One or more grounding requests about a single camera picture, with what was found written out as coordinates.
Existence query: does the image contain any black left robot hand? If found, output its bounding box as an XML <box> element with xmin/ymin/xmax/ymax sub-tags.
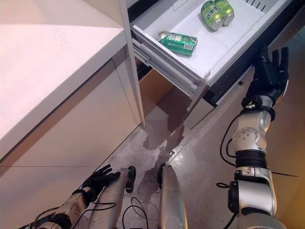
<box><xmin>82</xmin><ymin>164</ymin><xmax>121</xmax><ymax>201</ymax></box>

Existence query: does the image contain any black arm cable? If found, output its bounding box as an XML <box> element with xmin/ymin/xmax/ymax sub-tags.
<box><xmin>34</xmin><ymin>198</ymin><xmax>143</xmax><ymax>229</ymax></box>
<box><xmin>216</xmin><ymin>121</ymin><xmax>239</xmax><ymax>189</ymax></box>

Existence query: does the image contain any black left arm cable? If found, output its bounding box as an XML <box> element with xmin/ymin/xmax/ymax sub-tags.
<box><xmin>34</xmin><ymin>198</ymin><xmax>143</xmax><ymax>229</ymax></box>

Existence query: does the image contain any fridge drawer with white bin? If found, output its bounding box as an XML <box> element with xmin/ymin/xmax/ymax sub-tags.
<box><xmin>130</xmin><ymin>0</ymin><xmax>296</xmax><ymax>131</ymax></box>

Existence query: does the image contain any short light green drink can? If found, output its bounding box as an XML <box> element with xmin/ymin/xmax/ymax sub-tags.
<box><xmin>215</xmin><ymin>0</ymin><xmax>235</xmax><ymax>27</ymax></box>
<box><xmin>200</xmin><ymin>0</ymin><xmax>224</xmax><ymax>31</ymax></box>

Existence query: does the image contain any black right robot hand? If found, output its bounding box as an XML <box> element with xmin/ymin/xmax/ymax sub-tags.
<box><xmin>246</xmin><ymin>44</ymin><xmax>290</xmax><ymax>100</ymax></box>

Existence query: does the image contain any white counter cabinet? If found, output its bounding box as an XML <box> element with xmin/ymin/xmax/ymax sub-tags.
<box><xmin>0</xmin><ymin>19</ymin><xmax>143</xmax><ymax>229</ymax></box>

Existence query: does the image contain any silver right robot leg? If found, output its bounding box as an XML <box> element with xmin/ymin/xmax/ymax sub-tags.
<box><xmin>157</xmin><ymin>163</ymin><xmax>188</xmax><ymax>229</ymax></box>

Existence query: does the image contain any silver robot leg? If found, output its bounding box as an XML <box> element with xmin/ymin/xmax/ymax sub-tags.
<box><xmin>157</xmin><ymin>163</ymin><xmax>188</xmax><ymax>229</ymax></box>
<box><xmin>89</xmin><ymin>166</ymin><xmax>137</xmax><ymax>229</ymax></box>

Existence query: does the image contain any tall dark green beer can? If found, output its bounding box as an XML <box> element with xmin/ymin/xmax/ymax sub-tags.
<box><xmin>156</xmin><ymin>30</ymin><xmax>198</xmax><ymax>59</ymax></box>

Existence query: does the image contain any black right wrist camera clamp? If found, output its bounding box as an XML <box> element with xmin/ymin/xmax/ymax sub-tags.
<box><xmin>241</xmin><ymin>95</ymin><xmax>276</xmax><ymax>118</ymax></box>

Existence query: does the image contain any stainless steel fridge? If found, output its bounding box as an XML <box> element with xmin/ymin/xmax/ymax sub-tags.
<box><xmin>127</xmin><ymin>0</ymin><xmax>193</xmax><ymax>120</ymax></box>

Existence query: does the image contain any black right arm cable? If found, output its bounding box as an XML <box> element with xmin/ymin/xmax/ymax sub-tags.
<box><xmin>216</xmin><ymin>121</ymin><xmax>239</xmax><ymax>189</ymax></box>

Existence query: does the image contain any silver left robot leg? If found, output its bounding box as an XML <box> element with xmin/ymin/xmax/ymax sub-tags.
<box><xmin>89</xmin><ymin>166</ymin><xmax>137</xmax><ymax>229</ymax></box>

